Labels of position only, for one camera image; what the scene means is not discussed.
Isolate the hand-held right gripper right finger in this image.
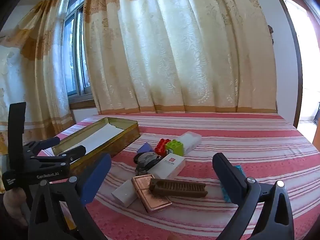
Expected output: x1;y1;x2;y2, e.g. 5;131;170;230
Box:
212;152;295;240

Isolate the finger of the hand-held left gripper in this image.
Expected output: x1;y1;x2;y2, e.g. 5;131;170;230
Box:
23;136;61;159
30;145;87;169

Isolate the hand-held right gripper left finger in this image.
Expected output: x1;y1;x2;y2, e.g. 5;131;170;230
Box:
27;152;112;240

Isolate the teal packet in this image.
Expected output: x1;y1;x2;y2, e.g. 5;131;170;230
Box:
220;164;244;203

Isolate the small white box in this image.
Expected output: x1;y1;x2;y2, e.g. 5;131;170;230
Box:
111;180;138;208

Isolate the gold metal tin box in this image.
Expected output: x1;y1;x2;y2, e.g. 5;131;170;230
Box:
51;117;141;172

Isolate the clear plastic swab box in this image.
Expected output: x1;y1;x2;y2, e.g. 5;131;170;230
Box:
176;131;202;156

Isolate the copper-coloured case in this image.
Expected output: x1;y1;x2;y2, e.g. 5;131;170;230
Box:
132;174;173;214

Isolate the long white red-label box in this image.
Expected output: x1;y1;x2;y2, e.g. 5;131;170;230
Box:
150;154;186;180

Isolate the purple block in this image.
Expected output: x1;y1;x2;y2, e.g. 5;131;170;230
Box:
137;142;153;154

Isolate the red toy brick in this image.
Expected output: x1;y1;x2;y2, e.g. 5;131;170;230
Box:
154;139;173;156

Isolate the person's left hand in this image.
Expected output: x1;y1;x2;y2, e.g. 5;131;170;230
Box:
3;187;29;227

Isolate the white paper lining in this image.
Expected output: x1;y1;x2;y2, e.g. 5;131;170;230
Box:
75;123;125;153

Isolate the red striped bed sheet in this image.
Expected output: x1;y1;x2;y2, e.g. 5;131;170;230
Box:
32;112;320;240

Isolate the brown wooden comb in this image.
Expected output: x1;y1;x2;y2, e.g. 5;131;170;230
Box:
149;178;209;198

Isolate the wooden windowsill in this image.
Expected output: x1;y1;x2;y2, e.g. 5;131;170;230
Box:
69;99;97;110

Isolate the green toy brick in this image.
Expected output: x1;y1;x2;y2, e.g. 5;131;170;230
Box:
165;139;186;157

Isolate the narrow cream floral curtain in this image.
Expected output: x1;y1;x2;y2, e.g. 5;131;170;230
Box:
0;0;76;155

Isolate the wide cream floral curtain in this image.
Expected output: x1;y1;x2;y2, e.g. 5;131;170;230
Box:
83;0;278;114

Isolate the aluminium frame window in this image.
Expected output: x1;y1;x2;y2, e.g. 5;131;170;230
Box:
61;0;93;98

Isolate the brown door frame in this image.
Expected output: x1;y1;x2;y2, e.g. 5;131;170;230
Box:
269;0;304;129

